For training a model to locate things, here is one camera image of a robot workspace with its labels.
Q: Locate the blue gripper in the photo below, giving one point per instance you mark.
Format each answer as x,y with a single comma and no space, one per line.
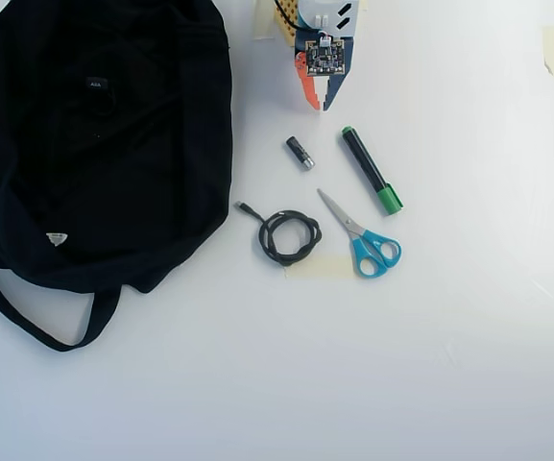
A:
337,90

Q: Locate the black fabric bag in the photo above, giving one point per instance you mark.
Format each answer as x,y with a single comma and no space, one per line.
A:
94,192

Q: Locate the black AA battery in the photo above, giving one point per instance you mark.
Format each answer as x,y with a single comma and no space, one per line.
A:
299,151

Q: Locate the black marker green cap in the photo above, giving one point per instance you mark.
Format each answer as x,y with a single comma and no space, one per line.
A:
368,165

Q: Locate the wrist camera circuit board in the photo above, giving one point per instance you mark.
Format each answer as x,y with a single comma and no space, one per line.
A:
324,57

